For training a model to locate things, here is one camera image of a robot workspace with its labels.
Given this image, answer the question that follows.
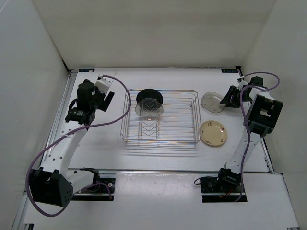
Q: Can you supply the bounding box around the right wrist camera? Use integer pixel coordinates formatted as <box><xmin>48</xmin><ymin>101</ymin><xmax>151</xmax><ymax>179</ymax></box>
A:
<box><xmin>236</xmin><ymin>77</ymin><xmax>248</xmax><ymax>91</ymax></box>

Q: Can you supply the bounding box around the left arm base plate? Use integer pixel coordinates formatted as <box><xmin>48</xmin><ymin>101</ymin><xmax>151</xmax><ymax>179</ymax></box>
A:
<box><xmin>72</xmin><ymin>174</ymin><xmax>116</xmax><ymax>202</ymax></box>

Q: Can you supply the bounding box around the chrome wire dish rack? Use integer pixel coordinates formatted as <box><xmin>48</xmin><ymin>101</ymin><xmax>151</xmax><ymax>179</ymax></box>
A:
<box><xmin>120</xmin><ymin>89</ymin><xmax>201</xmax><ymax>144</ymax></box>

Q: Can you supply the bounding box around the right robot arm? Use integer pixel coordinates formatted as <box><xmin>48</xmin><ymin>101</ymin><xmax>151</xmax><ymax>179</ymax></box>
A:
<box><xmin>215</xmin><ymin>76</ymin><xmax>283</xmax><ymax>192</ymax></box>

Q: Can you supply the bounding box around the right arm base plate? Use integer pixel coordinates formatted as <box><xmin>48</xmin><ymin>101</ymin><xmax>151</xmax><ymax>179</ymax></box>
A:
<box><xmin>194</xmin><ymin>176</ymin><xmax>241</xmax><ymax>203</ymax></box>

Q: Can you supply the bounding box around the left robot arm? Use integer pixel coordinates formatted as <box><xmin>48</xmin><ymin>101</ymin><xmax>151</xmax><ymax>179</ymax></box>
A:
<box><xmin>28</xmin><ymin>77</ymin><xmax>114</xmax><ymax>207</ymax></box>

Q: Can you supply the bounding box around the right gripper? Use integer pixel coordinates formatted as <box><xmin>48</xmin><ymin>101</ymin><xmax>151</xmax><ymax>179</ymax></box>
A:
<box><xmin>219</xmin><ymin>85</ymin><xmax>253</xmax><ymax>108</ymax></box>

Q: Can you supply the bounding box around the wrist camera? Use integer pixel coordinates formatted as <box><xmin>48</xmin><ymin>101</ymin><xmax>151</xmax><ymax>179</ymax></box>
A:
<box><xmin>236</xmin><ymin>77</ymin><xmax>248</xmax><ymax>91</ymax></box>
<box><xmin>94</xmin><ymin>74</ymin><xmax>113</xmax><ymax>95</ymax></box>

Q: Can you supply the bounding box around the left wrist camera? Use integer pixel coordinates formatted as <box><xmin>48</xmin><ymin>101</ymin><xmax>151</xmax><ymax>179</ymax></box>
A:
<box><xmin>94</xmin><ymin>74</ymin><xmax>113</xmax><ymax>95</ymax></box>

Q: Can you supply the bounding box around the beige ceramic plate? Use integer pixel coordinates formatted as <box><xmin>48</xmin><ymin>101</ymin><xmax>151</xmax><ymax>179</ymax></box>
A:
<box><xmin>200</xmin><ymin>120</ymin><xmax>228</xmax><ymax>147</ymax></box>

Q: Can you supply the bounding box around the clear glass plate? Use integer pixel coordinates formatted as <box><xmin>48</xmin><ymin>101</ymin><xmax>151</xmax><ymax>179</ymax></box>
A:
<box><xmin>201</xmin><ymin>92</ymin><xmax>225</xmax><ymax>113</ymax></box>
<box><xmin>135</xmin><ymin>98</ymin><xmax>164</xmax><ymax>121</ymax></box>

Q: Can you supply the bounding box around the black round plate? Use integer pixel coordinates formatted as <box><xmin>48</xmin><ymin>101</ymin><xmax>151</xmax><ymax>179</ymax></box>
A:
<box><xmin>136</xmin><ymin>89</ymin><xmax>164</xmax><ymax>104</ymax></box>

